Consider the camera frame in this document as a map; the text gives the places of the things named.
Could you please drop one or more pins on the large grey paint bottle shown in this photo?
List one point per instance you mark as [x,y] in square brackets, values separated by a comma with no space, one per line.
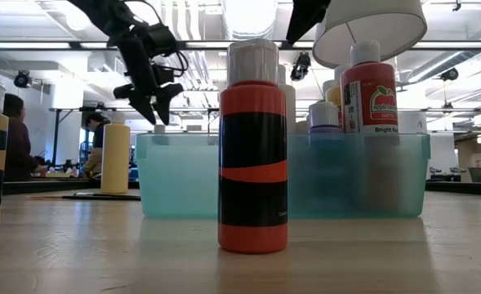
[159,129]

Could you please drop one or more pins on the person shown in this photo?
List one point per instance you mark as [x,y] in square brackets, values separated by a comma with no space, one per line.
[17,139]
[95,147]

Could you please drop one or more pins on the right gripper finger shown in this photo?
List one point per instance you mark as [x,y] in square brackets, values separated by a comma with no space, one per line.
[305,16]

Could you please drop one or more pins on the black ceiling spotlight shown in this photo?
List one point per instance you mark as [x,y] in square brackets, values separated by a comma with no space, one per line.
[301,65]
[450,74]
[22,78]

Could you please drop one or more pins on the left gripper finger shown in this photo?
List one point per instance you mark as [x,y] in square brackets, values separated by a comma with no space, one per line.
[144,107]
[166,107]

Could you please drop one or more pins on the white-shaded table lamp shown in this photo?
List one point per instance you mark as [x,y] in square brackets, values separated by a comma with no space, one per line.
[387,24]

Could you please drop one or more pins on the teal translucent plastic bin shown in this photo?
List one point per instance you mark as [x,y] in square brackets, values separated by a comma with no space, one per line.
[175,179]

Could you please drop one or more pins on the small purple paint bottle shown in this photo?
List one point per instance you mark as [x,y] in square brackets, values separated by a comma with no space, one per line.
[323,118]

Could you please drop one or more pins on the large red paint bottle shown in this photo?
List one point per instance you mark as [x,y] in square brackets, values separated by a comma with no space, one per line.
[368,94]

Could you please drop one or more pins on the large yellow paint bottle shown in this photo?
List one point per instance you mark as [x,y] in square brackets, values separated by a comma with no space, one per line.
[333,96]
[115,163]

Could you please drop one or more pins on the small red paint bottle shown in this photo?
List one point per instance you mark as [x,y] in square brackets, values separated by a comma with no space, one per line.
[252,98]

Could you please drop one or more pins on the black overhead crossbar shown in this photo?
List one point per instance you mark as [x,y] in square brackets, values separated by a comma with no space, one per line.
[40,45]

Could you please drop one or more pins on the grey office chair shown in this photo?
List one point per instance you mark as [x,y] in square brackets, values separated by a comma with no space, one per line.
[480,175]

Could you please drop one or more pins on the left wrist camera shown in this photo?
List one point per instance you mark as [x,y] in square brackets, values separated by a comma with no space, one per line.
[162,40]

